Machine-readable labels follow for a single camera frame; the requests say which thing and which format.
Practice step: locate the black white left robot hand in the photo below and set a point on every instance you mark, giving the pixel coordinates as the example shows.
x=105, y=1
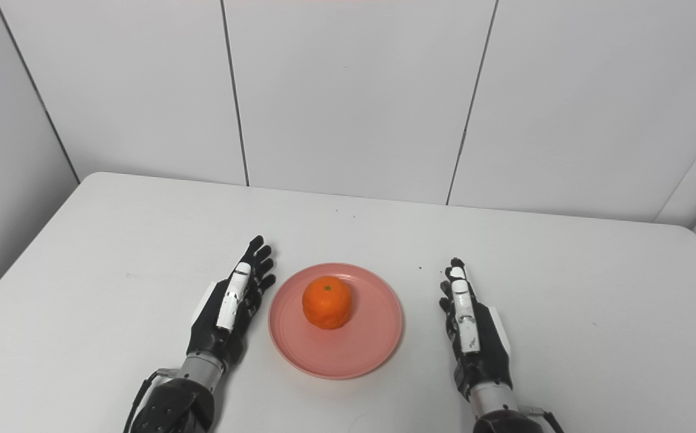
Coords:
x=212, y=334

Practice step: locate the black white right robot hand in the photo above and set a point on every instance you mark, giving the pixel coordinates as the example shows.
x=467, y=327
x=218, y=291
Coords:
x=489, y=355

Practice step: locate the orange fruit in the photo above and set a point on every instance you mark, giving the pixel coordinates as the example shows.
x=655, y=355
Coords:
x=326, y=302

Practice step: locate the pink round plate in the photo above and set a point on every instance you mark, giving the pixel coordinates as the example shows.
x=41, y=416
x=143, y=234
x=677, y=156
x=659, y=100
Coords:
x=372, y=337

